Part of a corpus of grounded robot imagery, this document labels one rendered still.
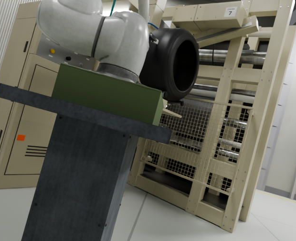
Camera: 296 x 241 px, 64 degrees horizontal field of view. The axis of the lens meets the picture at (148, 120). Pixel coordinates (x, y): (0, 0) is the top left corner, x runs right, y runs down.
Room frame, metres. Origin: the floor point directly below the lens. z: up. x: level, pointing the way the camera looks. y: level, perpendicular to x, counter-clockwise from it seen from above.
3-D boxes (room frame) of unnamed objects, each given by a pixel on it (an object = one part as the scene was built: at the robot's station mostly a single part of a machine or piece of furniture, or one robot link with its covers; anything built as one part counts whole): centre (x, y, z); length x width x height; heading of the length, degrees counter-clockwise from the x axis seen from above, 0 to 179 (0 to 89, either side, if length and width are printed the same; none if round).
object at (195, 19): (2.11, -0.29, 1.71); 0.61 x 0.25 x 0.15; 55
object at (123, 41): (0.89, 0.16, 0.92); 0.18 x 0.16 x 0.22; 102
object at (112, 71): (0.89, 0.13, 0.78); 0.22 x 0.18 x 0.06; 92
